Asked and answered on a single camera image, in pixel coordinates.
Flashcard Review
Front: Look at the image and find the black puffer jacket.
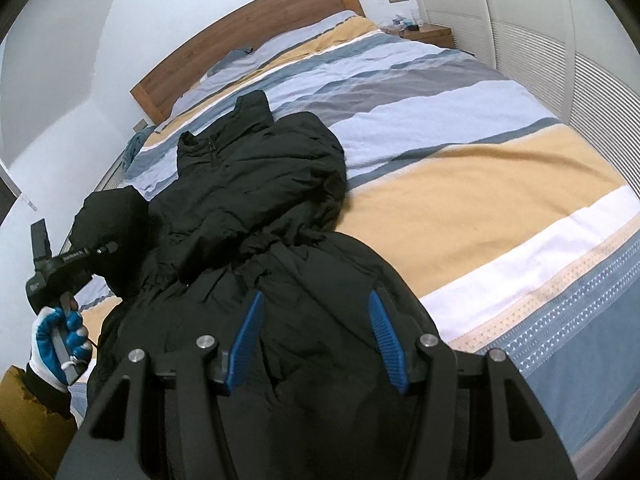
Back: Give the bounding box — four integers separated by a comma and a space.
70, 91, 432, 479

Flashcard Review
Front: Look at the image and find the left forearm black sleeve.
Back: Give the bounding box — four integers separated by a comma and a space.
24, 365, 73, 419

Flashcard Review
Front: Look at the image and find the blue white gloved left hand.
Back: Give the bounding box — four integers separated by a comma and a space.
28, 307, 92, 393

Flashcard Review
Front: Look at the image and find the dark window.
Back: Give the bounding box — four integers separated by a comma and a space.
0, 164, 38, 223

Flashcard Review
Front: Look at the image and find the yellow patterned rug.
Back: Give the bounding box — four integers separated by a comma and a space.
1, 366, 77, 479

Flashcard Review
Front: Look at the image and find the striped bed blanket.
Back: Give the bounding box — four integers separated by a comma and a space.
114, 11, 639, 478

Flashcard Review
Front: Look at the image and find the grey blue pillow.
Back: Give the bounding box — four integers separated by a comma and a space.
206, 47, 254, 77

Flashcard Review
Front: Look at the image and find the wooden nightstand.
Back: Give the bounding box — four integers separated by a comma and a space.
384, 25, 456, 49

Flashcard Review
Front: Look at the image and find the wooden headboard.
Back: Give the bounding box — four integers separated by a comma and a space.
130, 0, 364, 125

